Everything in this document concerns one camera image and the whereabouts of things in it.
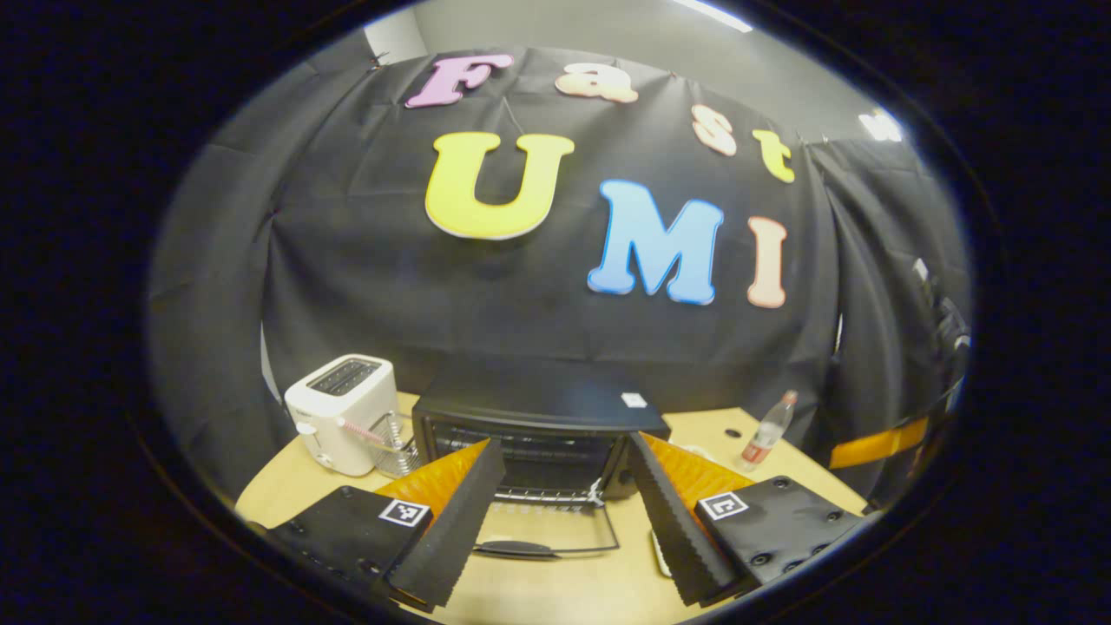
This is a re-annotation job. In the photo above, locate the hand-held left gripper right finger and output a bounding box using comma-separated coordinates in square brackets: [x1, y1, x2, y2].
[627, 431, 871, 609]

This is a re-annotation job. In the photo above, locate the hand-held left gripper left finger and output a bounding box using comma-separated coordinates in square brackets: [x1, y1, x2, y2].
[260, 437, 507, 610]

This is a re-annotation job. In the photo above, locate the black electric oven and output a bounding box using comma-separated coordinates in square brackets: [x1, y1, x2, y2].
[411, 359, 674, 562]

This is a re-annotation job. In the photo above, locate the clear plastic bottle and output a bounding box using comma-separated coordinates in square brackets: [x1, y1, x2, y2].
[740, 390, 799, 472]

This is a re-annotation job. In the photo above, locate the dark stand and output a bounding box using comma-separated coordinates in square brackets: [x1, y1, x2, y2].
[911, 258, 971, 357]

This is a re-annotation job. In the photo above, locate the white toaster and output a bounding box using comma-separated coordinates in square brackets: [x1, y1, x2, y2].
[284, 353, 400, 477]

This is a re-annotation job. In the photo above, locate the black backdrop cloth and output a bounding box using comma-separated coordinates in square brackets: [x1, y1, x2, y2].
[148, 35, 973, 513]

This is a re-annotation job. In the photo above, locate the wire basket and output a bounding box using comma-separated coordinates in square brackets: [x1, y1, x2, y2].
[369, 411, 424, 479]

